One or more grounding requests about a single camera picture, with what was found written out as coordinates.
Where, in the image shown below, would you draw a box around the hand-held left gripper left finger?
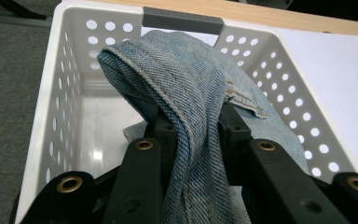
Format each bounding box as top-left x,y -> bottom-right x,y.
101,106 -> 179,224

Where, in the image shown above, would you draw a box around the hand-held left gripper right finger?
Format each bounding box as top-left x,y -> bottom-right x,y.
218,103 -> 350,224

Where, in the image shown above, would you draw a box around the white perforated plastic basket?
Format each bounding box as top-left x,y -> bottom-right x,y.
13,0 -> 358,224

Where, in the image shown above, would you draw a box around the light blue denim shorts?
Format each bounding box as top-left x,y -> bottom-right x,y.
96,30 -> 311,224

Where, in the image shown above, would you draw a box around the wooden table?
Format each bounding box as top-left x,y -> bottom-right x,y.
96,0 -> 358,38

